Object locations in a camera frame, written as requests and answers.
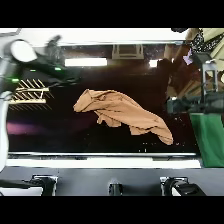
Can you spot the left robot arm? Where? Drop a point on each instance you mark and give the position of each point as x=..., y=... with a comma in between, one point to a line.
x=20, y=50

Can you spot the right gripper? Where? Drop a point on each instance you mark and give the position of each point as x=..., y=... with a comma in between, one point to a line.
x=176, y=105

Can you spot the orange-brown garment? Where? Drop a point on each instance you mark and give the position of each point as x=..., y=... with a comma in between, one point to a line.
x=116, y=108

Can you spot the silver frame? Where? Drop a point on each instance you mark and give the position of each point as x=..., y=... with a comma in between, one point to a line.
x=100, y=163

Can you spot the black white patterned garment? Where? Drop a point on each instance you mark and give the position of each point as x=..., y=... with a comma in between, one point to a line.
x=205, y=41

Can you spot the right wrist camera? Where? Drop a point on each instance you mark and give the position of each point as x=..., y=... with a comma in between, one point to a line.
x=204, y=66

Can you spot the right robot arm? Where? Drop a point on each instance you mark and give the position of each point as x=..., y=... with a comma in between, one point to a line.
x=210, y=102

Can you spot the green garment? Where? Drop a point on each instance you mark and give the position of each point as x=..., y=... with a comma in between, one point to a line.
x=210, y=140

